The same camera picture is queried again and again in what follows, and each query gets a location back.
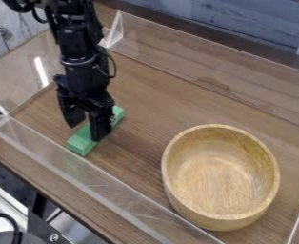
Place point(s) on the black metal bracket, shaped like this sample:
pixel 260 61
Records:
pixel 39 229

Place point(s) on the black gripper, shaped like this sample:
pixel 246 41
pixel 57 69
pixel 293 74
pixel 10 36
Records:
pixel 82 92

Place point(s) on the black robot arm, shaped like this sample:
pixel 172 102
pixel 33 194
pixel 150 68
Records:
pixel 73 24

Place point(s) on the green rectangular block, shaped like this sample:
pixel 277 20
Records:
pixel 80 143

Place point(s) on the clear acrylic corner bracket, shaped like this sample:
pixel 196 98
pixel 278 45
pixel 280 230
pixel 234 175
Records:
pixel 113 33

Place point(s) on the clear acrylic enclosure wall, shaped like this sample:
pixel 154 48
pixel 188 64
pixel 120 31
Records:
pixel 177 81

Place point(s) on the brown wooden bowl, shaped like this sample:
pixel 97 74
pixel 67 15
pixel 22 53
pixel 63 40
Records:
pixel 220 176

